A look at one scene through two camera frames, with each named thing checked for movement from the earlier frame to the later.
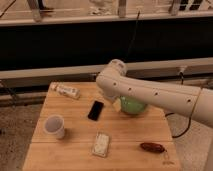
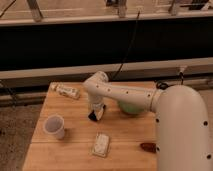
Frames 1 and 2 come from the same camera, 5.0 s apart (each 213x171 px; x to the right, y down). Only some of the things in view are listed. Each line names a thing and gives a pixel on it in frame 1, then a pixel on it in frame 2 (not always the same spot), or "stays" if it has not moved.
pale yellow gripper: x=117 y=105 → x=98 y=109
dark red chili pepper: x=153 y=147 stays
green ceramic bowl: x=132 y=106 stays
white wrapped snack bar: x=63 y=90 stays
